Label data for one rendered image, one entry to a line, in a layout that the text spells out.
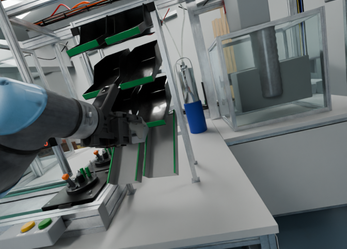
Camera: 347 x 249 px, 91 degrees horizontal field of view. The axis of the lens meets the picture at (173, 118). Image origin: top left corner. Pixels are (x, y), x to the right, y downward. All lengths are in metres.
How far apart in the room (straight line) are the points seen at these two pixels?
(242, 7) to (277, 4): 2.66
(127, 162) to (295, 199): 1.30
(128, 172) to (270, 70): 1.12
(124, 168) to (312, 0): 3.98
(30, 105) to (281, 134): 1.34
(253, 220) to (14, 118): 0.63
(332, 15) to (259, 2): 2.79
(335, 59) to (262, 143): 3.06
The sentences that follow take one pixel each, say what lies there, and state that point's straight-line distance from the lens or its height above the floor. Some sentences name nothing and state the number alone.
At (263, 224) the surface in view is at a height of 0.86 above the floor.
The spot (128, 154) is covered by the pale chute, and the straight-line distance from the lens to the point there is 0.79.
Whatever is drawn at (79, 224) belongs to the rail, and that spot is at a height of 0.91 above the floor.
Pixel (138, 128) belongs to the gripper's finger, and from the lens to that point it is 0.50.
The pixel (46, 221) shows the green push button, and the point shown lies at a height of 0.97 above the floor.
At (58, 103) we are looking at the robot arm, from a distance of 0.32.
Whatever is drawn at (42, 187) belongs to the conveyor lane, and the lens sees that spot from 1.29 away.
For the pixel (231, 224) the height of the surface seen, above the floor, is 0.86.
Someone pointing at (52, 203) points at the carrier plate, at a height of 0.97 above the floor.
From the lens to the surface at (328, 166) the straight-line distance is 1.65.
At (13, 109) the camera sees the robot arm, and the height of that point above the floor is 1.34.
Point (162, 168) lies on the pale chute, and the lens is 0.71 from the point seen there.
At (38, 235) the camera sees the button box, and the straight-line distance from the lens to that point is 0.83.
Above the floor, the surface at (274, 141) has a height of 0.77.
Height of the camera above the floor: 1.32
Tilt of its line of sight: 11 degrees down
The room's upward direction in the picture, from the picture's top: 15 degrees counter-clockwise
